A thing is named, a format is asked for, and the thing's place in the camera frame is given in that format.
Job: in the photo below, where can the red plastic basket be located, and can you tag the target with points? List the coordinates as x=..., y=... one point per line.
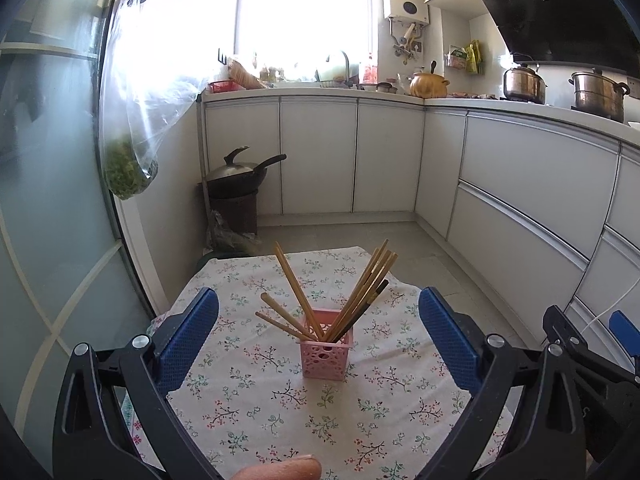
x=225, y=86

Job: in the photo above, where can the steel kettle on stove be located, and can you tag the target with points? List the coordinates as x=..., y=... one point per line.
x=524, y=82

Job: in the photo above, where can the black wok with lid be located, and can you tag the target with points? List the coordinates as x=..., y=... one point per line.
x=240, y=172

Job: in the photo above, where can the bunch of wooden chopsticks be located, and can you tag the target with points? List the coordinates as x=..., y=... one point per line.
x=362, y=285

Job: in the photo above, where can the hanging yellow green bags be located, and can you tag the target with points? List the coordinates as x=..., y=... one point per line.
x=465, y=57

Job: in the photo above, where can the sink faucet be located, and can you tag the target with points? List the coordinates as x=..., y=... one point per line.
x=345, y=67

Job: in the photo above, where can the glass sliding door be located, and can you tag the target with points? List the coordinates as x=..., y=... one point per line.
x=55, y=210

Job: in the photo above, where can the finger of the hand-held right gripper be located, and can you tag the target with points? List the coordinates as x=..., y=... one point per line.
x=575, y=340
x=625, y=332

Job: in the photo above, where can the golden pot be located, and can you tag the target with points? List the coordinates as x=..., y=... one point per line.
x=429, y=82

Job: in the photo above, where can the dark round stool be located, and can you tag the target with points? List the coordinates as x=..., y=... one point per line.
x=207, y=262

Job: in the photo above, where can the bag of vegetables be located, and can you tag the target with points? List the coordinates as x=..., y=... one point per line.
x=232, y=240

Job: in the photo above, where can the floral tablecloth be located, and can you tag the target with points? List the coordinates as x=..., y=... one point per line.
x=280, y=410

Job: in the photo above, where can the steel steamer pot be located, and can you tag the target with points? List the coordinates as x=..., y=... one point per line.
x=599, y=95

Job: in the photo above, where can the kitchen window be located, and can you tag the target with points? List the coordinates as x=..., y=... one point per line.
x=305, y=15

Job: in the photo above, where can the white kitchen cabinets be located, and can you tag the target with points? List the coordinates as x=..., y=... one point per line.
x=525, y=170

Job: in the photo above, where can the black range hood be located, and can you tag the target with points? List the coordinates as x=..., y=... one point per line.
x=560, y=10

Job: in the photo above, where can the plastic bag of greens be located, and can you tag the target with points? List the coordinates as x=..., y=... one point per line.
x=135, y=125

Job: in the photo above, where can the water heater pipes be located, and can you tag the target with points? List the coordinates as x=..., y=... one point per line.
x=406, y=42

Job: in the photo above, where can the black chopstick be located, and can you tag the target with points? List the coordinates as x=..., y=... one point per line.
x=367, y=301

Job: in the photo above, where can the person's left hand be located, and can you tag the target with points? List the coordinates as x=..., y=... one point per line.
x=280, y=467

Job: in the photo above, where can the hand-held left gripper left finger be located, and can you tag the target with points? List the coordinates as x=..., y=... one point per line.
x=190, y=340

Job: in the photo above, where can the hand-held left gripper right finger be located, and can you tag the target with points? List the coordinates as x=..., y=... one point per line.
x=445, y=340

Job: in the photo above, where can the pink plastic basket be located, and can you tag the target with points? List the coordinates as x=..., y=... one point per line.
x=326, y=355

